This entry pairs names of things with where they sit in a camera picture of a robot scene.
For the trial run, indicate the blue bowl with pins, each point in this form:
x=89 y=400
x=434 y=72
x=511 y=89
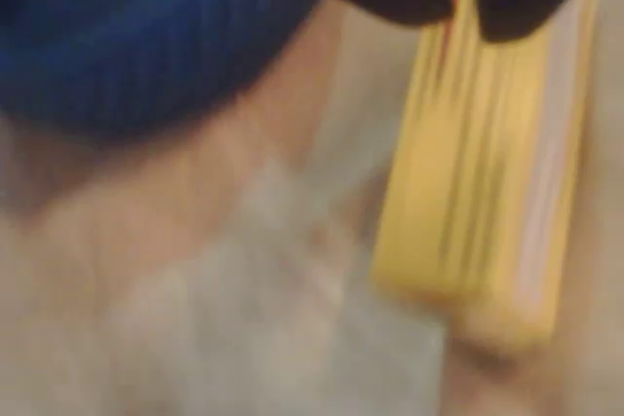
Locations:
x=136 y=36

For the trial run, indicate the white wrinkled cloth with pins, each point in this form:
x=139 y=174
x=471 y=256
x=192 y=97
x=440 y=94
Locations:
x=219 y=279

